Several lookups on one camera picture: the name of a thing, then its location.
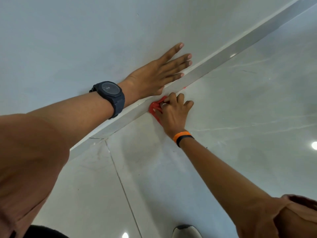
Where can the black trousers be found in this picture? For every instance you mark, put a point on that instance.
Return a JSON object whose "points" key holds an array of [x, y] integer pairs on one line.
{"points": [[42, 232]]}

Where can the grey skirting board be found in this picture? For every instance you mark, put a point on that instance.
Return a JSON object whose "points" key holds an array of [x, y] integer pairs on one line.
{"points": [[213, 63]]}

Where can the person's left middle finger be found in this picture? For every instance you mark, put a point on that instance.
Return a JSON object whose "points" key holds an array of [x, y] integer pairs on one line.
{"points": [[179, 66]]}

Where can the person's right thumb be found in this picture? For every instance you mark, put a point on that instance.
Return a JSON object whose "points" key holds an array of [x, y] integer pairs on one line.
{"points": [[158, 112]]}

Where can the person's left hand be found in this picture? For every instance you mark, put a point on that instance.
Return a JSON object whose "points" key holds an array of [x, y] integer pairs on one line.
{"points": [[146, 79]]}

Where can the red cleaning cloth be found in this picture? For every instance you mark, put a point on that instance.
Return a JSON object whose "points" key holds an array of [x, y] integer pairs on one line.
{"points": [[154, 107]]}

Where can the dark blue wrist watch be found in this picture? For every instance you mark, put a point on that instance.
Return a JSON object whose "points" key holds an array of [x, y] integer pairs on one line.
{"points": [[110, 92]]}

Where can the person's left little finger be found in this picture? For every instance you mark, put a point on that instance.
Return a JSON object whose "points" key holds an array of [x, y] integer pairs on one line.
{"points": [[172, 52]]}

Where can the person's left thumb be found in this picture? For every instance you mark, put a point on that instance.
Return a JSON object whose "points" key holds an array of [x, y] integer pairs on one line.
{"points": [[160, 90]]}

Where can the person's right hand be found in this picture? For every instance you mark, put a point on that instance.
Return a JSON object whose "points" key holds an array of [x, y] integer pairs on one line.
{"points": [[173, 117]]}

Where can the person's left forearm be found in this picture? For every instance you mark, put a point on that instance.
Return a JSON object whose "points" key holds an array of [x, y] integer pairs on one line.
{"points": [[74, 113]]}

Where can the person's right forearm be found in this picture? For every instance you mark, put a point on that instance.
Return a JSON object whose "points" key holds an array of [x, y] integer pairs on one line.
{"points": [[223, 185]]}

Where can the person's right middle finger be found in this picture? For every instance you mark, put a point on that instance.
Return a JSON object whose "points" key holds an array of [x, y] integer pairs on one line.
{"points": [[181, 98]]}

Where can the black wristband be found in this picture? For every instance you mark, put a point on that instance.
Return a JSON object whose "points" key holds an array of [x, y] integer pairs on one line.
{"points": [[184, 139]]}

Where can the orange wristband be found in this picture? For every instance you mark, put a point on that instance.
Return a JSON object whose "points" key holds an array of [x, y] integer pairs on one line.
{"points": [[180, 135]]}

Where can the white and black shoe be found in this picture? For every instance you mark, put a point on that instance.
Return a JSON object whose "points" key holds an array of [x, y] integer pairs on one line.
{"points": [[187, 232]]}

